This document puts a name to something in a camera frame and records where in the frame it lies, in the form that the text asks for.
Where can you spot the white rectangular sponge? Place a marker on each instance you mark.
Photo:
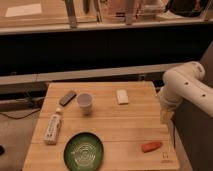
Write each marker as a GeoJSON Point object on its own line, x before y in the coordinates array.
{"type": "Point", "coordinates": [122, 97]}

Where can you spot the green round plate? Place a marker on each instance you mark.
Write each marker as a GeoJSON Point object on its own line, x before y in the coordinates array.
{"type": "Point", "coordinates": [84, 152]}

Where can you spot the white squeeze bottle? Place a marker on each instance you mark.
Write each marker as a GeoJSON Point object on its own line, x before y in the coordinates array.
{"type": "Point", "coordinates": [53, 127]}

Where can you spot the dark grey rectangular block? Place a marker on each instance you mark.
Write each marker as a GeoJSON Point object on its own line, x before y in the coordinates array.
{"type": "Point", "coordinates": [67, 98]}

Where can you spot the wooden table with logo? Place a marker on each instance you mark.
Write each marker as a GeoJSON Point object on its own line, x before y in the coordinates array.
{"type": "Point", "coordinates": [123, 129]}

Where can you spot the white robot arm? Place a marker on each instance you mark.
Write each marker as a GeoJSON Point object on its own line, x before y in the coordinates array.
{"type": "Point", "coordinates": [184, 82]}

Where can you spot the orange carrot toy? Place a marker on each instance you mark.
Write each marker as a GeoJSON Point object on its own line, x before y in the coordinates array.
{"type": "Point", "coordinates": [151, 146]}

